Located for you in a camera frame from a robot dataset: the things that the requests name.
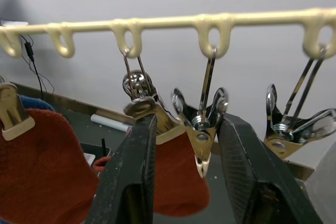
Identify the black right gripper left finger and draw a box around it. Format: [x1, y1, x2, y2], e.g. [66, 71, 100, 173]
[85, 113, 158, 224]

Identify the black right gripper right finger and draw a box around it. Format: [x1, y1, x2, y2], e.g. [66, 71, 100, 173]
[218, 113, 324, 224]

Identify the metal clip with cream tips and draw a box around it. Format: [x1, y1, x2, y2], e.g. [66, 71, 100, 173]
[0, 76, 36, 141]
[122, 47, 187, 145]
[264, 45, 336, 159]
[170, 47, 229, 179]

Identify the cream plastic hanger bar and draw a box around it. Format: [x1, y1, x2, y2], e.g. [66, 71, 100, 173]
[0, 7, 336, 59]

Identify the white flat device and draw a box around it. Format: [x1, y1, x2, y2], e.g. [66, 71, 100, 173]
[79, 142, 111, 169]

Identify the orange knitted sock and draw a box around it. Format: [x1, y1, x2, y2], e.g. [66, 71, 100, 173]
[0, 108, 100, 224]
[93, 131, 211, 214]

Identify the white paper roll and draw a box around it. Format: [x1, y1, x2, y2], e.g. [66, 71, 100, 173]
[90, 114, 131, 133]

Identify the grey box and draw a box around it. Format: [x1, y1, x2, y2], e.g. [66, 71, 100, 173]
[305, 142, 336, 224]

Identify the blue knitted sock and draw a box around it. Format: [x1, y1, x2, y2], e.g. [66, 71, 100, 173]
[18, 94, 55, 113]

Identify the thin black cable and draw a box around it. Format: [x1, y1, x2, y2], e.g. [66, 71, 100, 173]
[19, 34, 55, 99]

